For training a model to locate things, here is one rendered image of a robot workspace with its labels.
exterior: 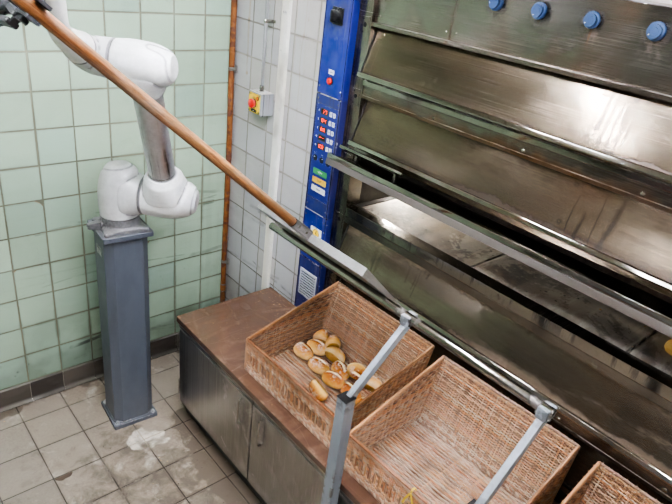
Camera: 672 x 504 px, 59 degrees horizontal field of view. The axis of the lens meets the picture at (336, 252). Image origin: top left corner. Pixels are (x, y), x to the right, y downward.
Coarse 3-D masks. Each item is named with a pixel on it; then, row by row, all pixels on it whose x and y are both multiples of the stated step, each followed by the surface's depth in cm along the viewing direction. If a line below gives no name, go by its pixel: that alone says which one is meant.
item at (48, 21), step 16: (16, 0) 113; (32, 0) 115; (32, 16) 116; (48, 16) 117; (64, 32) 120; (80, 48) 123; (96, 64) 127; (112, 80) 131; (128, 80) 133; (144, 96) 137; (160, 112) 141; (176, 128) 145; (192, 144) 151; (224, 160) 159; (240, 176) 164; (256, 192) 170; (272, 208) 177; (288, 224) 185
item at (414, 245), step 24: (360, 216) 242; (408, 240) 226; (432, 264) 218; (456, 264) 213; (480, 288) 204; (504, 288) 201; (528, 312) 192; (552, 312) 191; (576, 336) 181; (600, 360) 176; (624, 360) 172; (648, 384) 167
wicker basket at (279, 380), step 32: (288, 320) 245; (320, 320) 260; (352, 320) 252; (384, 320) 240; (256, 352) 231; (352, 352) 251; (416, 352) 229; (288, 384) 218; (384, 384) 211; (320, 416) 208
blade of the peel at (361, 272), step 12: (276, 216) 204; (288, 228) 200; (312, 240) 191; (324, 252) 190; (336, 252) 184; (348, 264) 180; (360, 264) 178; (360, 276) 181; (372, 276) 179; (384, 288) 186
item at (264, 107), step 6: (252, 90) 269; (258, 90) 270; (264, 90) 271; (252, 96) 269; (258, 96) 265; (264, 96) 265; (270, 96) 267; (258, 102) 266; (264, 102) 266; (270, 102) 268; (252, 108) 271; (258, 108) 267; (264, 108) 268; (270, 108) 270; (258, 114) 268; (264, 114) 269; (270, 114) 271
